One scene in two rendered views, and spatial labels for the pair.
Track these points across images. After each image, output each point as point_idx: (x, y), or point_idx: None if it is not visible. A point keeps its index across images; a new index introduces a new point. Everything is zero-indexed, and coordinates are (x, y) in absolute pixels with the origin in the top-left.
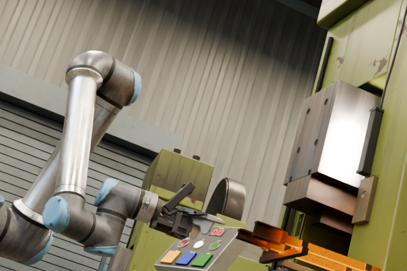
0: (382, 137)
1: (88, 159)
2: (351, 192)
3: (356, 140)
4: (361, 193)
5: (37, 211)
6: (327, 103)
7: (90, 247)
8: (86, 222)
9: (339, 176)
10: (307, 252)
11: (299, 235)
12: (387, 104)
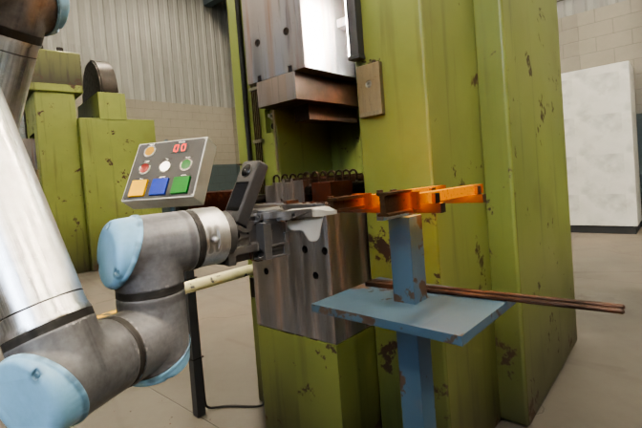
0: (369, 12)
1: (47, 206)
2: (329, 78)
3: (326, 21)
4: (363, 83)
5: None
6: None
7: (145, 380)
8: (127, 362)
9: (323, 66)
10: (445, 208)
11: (274, 131)
12: None
